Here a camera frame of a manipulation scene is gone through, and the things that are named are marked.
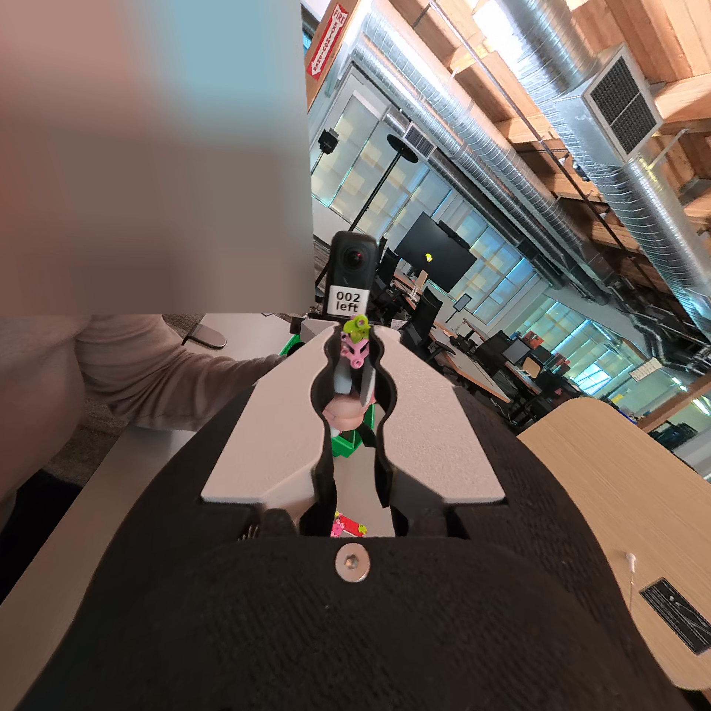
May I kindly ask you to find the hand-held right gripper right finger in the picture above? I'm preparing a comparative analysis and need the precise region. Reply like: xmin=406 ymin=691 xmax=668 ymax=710
xmin=369 ymin=327 xmax=507 ymax=538

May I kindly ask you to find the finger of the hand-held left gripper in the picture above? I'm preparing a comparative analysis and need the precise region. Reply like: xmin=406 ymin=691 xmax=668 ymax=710
xmin=355 ymin=364 xmax=378 ymax=409
xmin=332 ymin=355 xmax=356 ymax=398

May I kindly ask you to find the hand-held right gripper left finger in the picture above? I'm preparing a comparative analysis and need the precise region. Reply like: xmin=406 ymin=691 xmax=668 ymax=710
xmin=200 ymin=324 xmax=342 ymax=537

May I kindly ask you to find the person's left forearm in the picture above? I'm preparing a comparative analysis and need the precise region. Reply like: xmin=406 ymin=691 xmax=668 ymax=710
xmin=75 ymin=314 xmax=287 ymax=431

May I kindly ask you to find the person's left hand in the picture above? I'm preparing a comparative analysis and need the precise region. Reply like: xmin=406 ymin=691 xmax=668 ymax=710
xmin=322 ymin=393 xmax=374 ymax=433

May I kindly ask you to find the green plastic bin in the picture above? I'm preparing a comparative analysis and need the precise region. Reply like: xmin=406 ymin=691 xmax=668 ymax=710
xmin=278 ymin=333 xmax=385 ymax=460

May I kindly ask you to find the black office chair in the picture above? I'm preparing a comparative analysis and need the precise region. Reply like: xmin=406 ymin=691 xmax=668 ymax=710
xmin=400 ymin=289 xmax=445 ymax=356

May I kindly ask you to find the grey metal stand base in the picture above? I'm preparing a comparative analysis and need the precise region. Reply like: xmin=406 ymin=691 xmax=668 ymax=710
xmin=183 ymin=325 xmax=227 ymax=350

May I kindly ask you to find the black floor lamp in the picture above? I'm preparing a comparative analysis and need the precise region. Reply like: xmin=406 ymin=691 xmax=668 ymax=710
xmin=347 ymin=133 xmax=421 ymax=237

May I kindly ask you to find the small metal vent grille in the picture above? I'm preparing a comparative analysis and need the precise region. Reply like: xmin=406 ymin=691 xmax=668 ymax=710
xmin=404 ymin=125 xmax=437 ymax=159

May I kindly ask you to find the white hanging sign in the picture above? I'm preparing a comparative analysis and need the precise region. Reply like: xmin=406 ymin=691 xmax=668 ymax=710
xmin=628 ymin=355 xmax=664 ymax=384

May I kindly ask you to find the large black wall screen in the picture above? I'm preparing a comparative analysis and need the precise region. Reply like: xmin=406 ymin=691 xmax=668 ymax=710
xmin=395 ymin=211 xmax=478 ymax=295

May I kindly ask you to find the silver ventilation duct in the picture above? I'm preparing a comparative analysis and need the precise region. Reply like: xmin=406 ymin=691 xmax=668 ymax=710
xmin=491 ymin=0 xmax=711 ymax=340
xmin=350 ymin=0 xmax=617 ymax=303

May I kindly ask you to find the thin white cord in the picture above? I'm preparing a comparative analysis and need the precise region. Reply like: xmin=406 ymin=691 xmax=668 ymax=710
xmin=623 ymin=550 xmax=640 ymax=612

